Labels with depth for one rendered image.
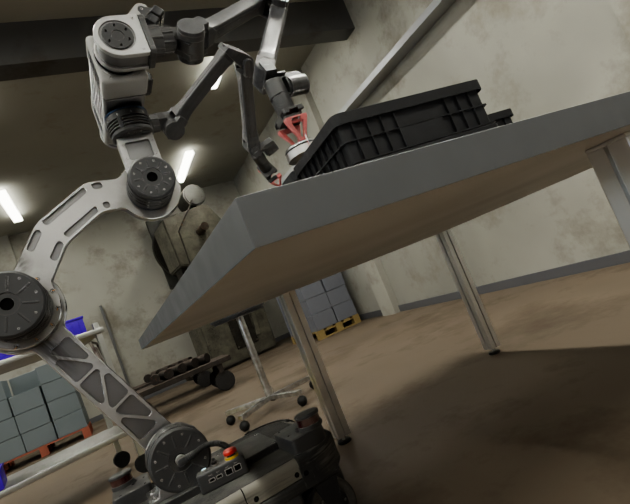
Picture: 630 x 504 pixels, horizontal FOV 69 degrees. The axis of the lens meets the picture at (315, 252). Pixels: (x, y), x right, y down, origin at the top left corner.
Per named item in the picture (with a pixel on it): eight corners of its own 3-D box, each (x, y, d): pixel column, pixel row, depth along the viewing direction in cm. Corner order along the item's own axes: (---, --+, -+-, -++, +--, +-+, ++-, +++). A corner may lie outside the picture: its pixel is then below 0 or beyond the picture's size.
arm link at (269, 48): (269, 19, 161) (273, -13, 152) (285, 23, 162) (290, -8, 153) (250, 93, 136) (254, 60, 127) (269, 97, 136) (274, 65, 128)
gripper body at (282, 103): (295, 125, 136) (285, 103, 136) (305, 108, 126) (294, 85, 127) (276, 131, 134) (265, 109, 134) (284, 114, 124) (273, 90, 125)
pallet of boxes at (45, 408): (-5, 478, 534) (-33, 392, 543) (7, 468, 596) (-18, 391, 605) (91, 435, 582) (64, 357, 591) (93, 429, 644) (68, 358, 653)
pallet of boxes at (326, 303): (361, 321, 642) (334, 254, 651) (320, 340, 612) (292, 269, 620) (330, 328, 736) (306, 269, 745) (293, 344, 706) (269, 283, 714)
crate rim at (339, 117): (335, 125, 91) (331, 114, 91) (294, 179, 119) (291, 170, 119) (485, 87, 105) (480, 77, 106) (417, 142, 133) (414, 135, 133)
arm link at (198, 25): (255, 7, 163) (259, -23, 155) (287, 24, 161) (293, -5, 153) (171, 56, 137) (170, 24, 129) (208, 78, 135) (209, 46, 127)
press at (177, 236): (264, 347, 879) (206, 197, 904) (289, 343, 755) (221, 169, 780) (182, 384, 807) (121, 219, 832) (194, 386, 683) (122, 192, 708)
